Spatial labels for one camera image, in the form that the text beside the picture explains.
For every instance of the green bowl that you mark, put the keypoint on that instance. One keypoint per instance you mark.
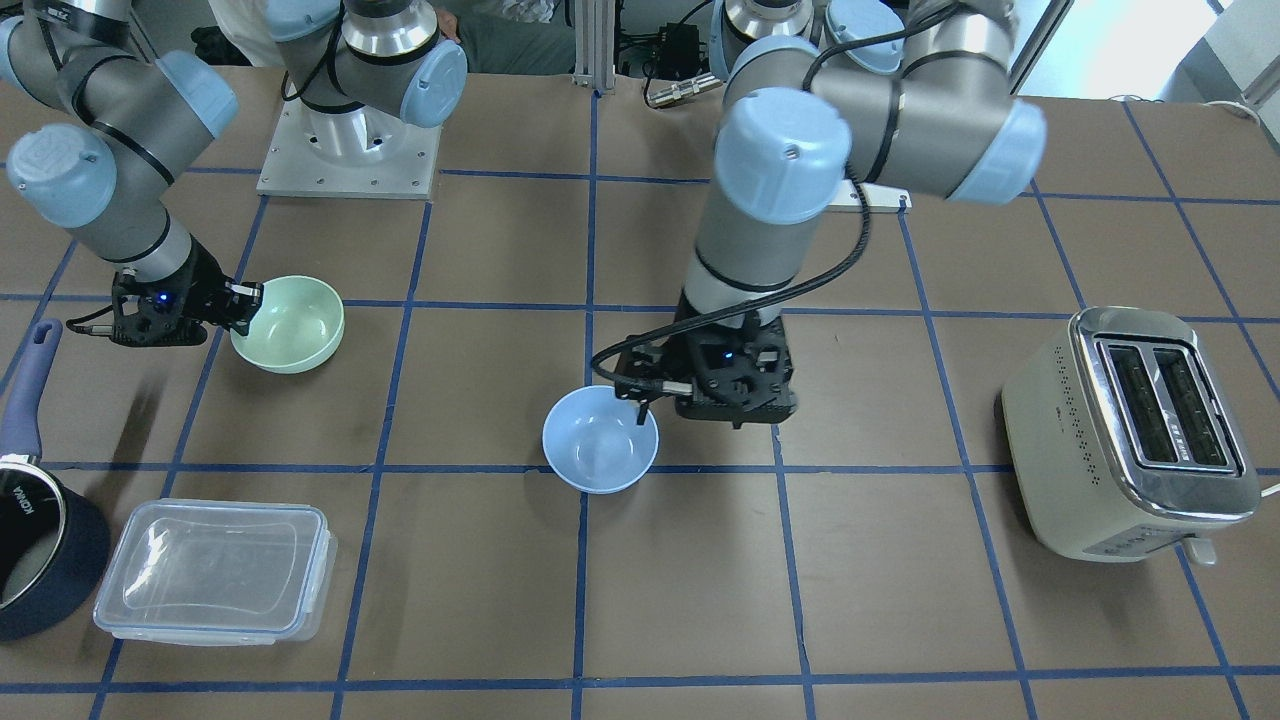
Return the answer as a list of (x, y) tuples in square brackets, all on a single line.
[(299, 326)]

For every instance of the blue bowl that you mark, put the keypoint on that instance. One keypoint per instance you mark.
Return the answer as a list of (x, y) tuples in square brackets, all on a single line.
[(592, 443)]

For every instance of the grey robot arm near toaster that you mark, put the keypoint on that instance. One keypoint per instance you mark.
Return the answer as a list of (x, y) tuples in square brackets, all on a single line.
[(820, 100)]

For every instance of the clear plastic food container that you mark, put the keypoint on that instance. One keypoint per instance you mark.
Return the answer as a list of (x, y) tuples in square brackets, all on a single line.
[(218, 574)]

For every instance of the dark blue saucepan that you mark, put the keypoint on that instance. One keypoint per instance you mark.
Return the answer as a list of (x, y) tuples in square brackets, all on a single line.
[(54, 542)]

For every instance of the cream and chrome toaster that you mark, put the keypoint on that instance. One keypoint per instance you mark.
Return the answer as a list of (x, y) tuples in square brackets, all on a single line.
[(1122, 441)]

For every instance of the aluminium frame post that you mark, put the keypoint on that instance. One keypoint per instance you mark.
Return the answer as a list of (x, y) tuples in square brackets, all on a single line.
[(594, 25)]

